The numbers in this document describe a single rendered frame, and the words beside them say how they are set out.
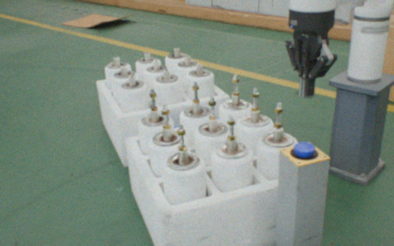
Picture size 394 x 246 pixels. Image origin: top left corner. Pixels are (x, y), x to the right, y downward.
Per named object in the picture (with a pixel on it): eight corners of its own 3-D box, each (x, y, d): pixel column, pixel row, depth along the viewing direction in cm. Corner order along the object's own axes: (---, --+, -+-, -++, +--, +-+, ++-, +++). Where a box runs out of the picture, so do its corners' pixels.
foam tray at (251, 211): (247, 162, 142) (247, 112, 134) (317, 235, 108) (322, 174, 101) (131, 190, 130) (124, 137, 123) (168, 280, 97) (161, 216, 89)
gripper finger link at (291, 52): (298, 37, 79) (310, 65, 77) (294, 42, 81) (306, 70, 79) (285, 39, 79) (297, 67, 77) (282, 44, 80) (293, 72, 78)
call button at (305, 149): (306, 148, 86) (307, 139, 85) (319, 158, 82) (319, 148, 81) (289, 152, 85) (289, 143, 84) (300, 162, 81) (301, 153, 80)
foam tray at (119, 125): (191, 104, 188) (189, 65, 180) (230, 142, 155) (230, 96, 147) (102, 122, 175) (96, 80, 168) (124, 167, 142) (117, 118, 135)
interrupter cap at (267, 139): (300, 140, 102) (300, 137, 102) (281, 152, 97) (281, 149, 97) (274, 130, 107) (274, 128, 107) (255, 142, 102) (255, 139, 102)
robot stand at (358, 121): (341, 152, 145) (351, 67, 132) (385, 166, 136) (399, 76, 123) (319, 170, 135) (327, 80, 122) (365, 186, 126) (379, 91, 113)
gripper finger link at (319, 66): (322, 54, 69) (306, 71, 74) (326, 63, 68) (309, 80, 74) (336, 52, 70) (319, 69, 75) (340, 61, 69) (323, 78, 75)
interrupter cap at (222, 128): (234, 130, 108) (234, 128, 108) (213, 141, 104) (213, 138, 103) (213, 121, 113) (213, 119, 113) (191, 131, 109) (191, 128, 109)
